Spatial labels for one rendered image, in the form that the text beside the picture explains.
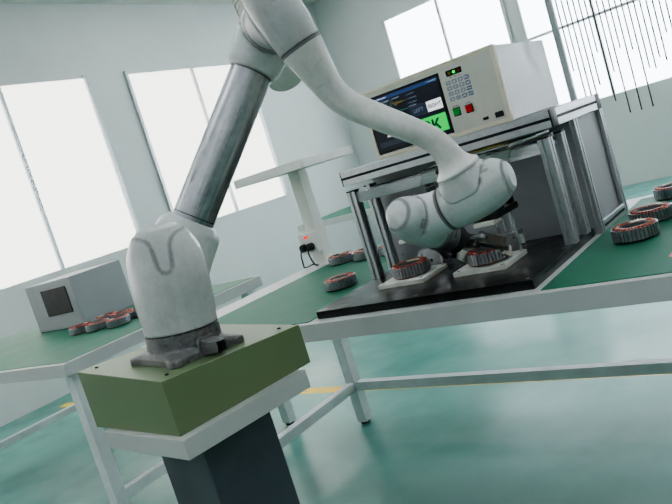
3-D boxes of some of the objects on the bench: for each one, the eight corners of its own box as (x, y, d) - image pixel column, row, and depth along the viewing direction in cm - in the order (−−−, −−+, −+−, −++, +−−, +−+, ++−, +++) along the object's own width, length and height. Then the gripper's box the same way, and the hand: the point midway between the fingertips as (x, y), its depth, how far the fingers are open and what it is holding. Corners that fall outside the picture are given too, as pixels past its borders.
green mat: (308, 322, 196) (308, 322, 196) (171, 341, 234) (171, 341, 234) (456, 237, 269) (456, 236, 269) (333, 261, 307) (333, 261, 307)
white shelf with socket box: (335, 274, 270) (299, 158, 264) (267, 287, 293) (232, 181, 287) (383, 249, 297) (351, 144, 292) (316, 263, 320) (286, 166, 315)
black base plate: (535, 289, 157) (532, 279, 156) (318, 319, 196) (315, 311, 196) (595, 235, 193) (593, 227, 193) (402, 270, 233) (400, 263, 233)
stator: (650, 241, 167) (646, 226, 166) (605, 247, 175) (601, 232, 175) (668, 228, 174) (664, 213, 174) (624, 234, 182) (620, 220, 182)
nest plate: (506, 269, 175) (504, 264, 175) (453, 277, 185) (452, 273, 185) (527, 252, 187) (526, 248, 187) (477, 261, 196) (476, 257, 196)
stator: (423, 275, 193) (419, 263, 193) (387, 283, 199) (384, 270, 198) (437, 265, 203) (433, 252, 202) (402, 272, 208) (399, 260, 208)
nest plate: (423, 282, 190) (422, 278, 190) (379, 289, 200) (377, 285, 199) (448, 266, 202) (447, 262, 202) (405, 274, 211) (404, 270, 211)
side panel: (603, 233, 193) (573, 119, 189) (592, 235, 195) (562, 122, 191) (628, 210, 215) (602, 107, 211) (618, 212, 216) (592, 110, 213)
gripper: (406, 258, 176) (452, 275, 193) (491, 242, 162) (532, 261, 178) (405, 229, 178) (451, 248, 195) (489, 211, 164) (531, 233, 180)
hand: (486, 253), depth 185 cm, fingers closed on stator, 11 cm apart
